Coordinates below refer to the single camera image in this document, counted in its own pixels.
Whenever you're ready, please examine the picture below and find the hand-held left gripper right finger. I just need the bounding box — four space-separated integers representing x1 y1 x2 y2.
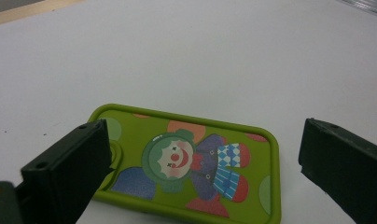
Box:
298 117 377 224

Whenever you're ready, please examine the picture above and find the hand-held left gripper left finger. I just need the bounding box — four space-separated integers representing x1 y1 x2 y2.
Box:
15 119 114 224

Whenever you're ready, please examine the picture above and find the green clown print phone case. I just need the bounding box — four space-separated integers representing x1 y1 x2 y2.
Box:
87 103 283 224

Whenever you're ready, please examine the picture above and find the metal floor rail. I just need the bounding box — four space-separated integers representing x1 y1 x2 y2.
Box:
335 0 377 20

